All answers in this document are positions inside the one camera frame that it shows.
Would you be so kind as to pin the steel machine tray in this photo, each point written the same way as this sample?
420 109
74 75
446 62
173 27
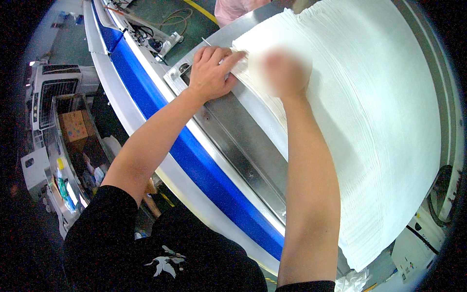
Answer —
240 138

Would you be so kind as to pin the crumpled clear plastic bag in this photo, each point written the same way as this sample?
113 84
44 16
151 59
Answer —
350 281

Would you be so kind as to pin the cardboard box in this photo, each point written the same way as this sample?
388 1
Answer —
74 126

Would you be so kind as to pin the white air cooler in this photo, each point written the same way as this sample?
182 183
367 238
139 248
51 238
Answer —
54 91

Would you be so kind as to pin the person's right hand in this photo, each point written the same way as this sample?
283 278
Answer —
284 75

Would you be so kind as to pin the white printed carton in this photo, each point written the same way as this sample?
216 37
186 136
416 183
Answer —
417 244

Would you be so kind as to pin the person's body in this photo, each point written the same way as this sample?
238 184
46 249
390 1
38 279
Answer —
153 252

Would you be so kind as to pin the long stack of white tissue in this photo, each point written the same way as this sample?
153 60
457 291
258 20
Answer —
365 120

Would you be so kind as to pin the cluttered metal cart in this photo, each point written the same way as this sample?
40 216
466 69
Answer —
69 160

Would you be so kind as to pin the person's left hand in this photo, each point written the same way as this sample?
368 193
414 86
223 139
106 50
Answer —
208 75

